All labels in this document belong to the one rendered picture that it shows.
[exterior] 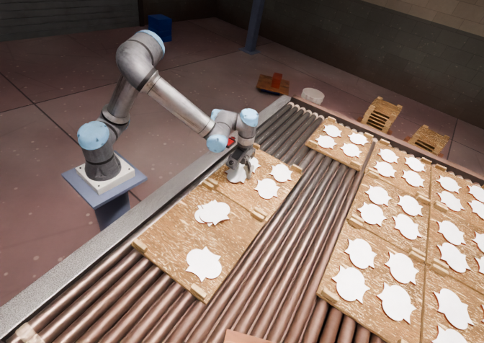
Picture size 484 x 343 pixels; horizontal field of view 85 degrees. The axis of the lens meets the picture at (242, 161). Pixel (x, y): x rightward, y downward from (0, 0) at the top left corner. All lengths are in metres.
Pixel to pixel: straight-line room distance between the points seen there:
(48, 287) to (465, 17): 5.84
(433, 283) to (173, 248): 1.03
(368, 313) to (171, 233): 0.76
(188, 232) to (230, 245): 0.17
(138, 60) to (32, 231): 1.76
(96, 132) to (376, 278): 1.24
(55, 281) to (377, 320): 1.07
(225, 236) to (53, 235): 1.54
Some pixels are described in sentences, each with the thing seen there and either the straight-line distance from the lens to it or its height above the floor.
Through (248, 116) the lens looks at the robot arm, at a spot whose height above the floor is 1.30.
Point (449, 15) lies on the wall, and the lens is 5.82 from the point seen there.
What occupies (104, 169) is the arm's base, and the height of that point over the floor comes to 0.97.
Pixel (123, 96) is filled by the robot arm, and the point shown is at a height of 1.27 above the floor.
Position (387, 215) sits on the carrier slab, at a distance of 1.50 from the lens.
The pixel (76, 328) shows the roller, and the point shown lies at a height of 0.92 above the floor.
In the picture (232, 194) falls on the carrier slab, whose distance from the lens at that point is 1.23.
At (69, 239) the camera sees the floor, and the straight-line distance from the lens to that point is 2.32.
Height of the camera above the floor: 1.85
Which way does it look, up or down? 41 degrees down
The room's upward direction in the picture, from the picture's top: 13 degrees clockwise
